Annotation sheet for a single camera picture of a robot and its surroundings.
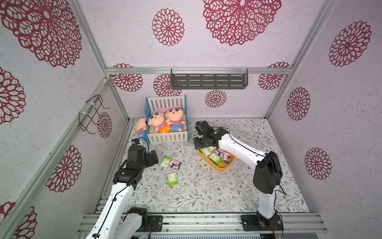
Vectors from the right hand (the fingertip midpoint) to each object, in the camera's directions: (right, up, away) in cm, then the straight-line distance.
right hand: (205, 140), depth 90 cm
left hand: (-32, -8, -10) cm, 34 cm away
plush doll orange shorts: (-32, +14, +13) cm, 37 cm away
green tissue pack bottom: (+7, -11, +5) cm, 14 cm away
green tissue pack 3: (+2, -7, +8) cm, 11 cm away
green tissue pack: (-25, -13, +5) cm, 29 cm away
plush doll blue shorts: (-19, +17, +11) cm, 28 cm away
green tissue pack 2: (-19, -22, -4) cm, 30 cm away
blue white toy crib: (-32, +1, +10) cm, 33 cm away
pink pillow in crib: (-29, +22, +22) cm, 42 cm away
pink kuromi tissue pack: (-18, -15, +2) cm, 24 cm away
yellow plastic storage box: (+10, -15, -1) cm, 19 cm away
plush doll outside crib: (-44, +9, +16) cm, 48 cm away
